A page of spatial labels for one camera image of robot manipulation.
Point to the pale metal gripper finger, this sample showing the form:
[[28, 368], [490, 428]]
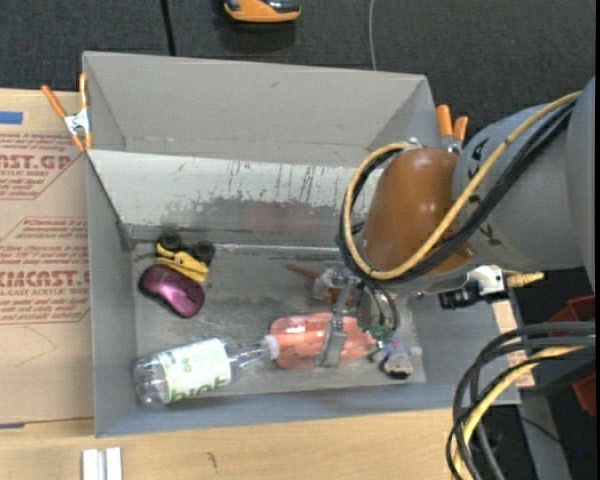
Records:
[[333, 344], [326, 284]]

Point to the red-brown flat piece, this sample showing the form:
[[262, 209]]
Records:
[[304, 274]]

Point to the pink clear plastic bottle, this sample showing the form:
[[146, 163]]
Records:
[[300, 340]]

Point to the small purple grey toy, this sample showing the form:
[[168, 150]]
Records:
[[397, 360]]

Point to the grey metal bin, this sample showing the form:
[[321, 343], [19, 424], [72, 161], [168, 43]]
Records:
[[260, 203]]

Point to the yellow toy vehicle black wheels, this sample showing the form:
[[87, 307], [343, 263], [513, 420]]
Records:
[[187, 263]]

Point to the clear plastic bottle green label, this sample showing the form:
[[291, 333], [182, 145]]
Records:
[[195, 370]]

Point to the purple computer mouse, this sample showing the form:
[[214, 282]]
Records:
[[172, 292]]

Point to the brown cardboard board red print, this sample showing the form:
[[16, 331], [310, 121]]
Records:
[[40, 268]]

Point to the black cylinder on white bracket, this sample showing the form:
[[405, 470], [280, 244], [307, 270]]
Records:
[[482, 283]]

